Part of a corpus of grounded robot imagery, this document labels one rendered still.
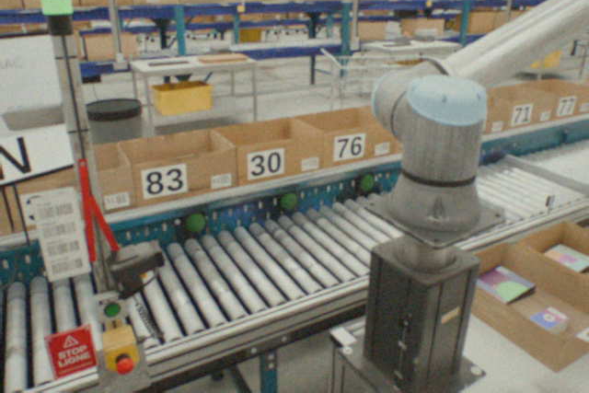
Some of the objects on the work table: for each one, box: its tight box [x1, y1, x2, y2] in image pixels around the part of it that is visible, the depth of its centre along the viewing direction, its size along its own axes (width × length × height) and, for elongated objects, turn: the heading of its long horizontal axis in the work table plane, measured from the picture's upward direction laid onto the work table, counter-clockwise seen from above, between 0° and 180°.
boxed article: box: [529, 306, 570, 335], centre depth 126 cm, size 6×10×5 cm, turn 120°
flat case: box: [477, 265, 537, 305], centre depth 142 cm, size 14×19×2 cm
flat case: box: [541, 244, 589, 273], centre depth 154 cm, size 14×19×2 cm
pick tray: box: [471, 242, 589, 374], centre depth 133 cm, size 28×38×10 cm
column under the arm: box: [338, 234, 486, 393], centre depth 111 cm, size 26×26×33 cm
